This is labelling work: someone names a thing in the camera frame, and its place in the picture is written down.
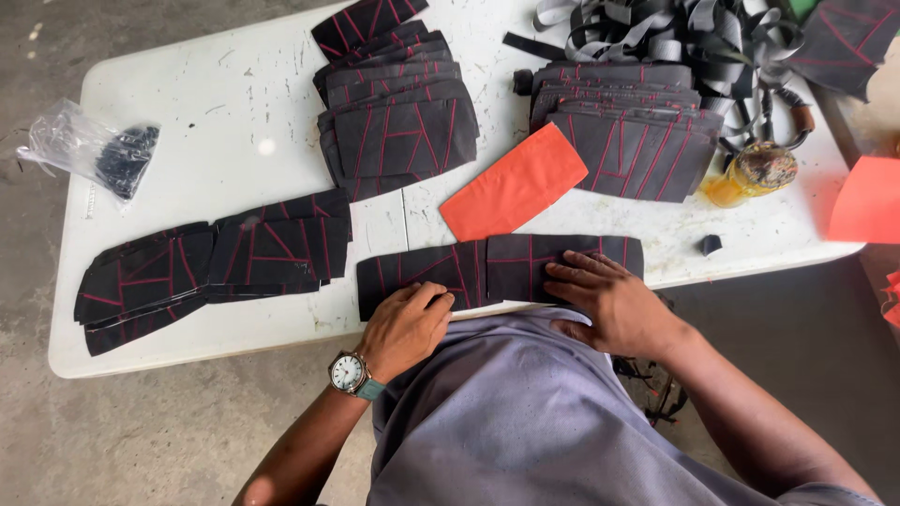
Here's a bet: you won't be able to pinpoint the person's left hand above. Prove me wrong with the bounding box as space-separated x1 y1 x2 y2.
356 281 455 385

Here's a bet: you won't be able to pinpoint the person's right hand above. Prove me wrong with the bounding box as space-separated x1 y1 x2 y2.
543 251 682 360

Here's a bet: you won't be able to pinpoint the black red-stitched fabric piece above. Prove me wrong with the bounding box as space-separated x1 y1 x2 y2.
486 234 645 306
356 240 495 323

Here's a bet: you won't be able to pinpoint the stack of black stitched panels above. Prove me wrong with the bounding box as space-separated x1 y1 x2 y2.
513 61 726 204
75 222 216 357
205 187 353 305
310 0 481 204

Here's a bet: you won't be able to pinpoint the person's grey shirt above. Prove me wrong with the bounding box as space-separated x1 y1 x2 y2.
366 308 883 506

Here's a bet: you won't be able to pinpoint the orange fabric sheet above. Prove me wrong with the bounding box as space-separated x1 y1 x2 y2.
439 122 590 243
827 155 900 246

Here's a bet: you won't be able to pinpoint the yellow glue jar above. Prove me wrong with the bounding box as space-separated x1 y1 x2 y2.
702 141 800 209

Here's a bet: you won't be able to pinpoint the orange fabric scrap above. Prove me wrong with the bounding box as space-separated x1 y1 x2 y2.
881 270 900 328

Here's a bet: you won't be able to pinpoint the clear plastic bag of black parts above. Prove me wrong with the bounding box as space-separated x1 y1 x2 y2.
17 97 162 205

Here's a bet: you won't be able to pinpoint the large black stitched fabric panel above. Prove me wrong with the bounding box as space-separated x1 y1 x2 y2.
786 0 900 101

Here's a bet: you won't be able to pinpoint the white-faced wristwatch with teal strap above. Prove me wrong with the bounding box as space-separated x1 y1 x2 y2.
328 351 387 402

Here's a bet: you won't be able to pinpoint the black straps under table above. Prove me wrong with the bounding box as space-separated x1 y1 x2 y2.
610 355 691 428

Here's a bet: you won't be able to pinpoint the scissors with brown wrapped handle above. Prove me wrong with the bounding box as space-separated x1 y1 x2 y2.
763 86 817 153

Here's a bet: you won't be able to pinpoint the pile of grey webbing straps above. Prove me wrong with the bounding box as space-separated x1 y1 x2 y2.
502 0 807 139

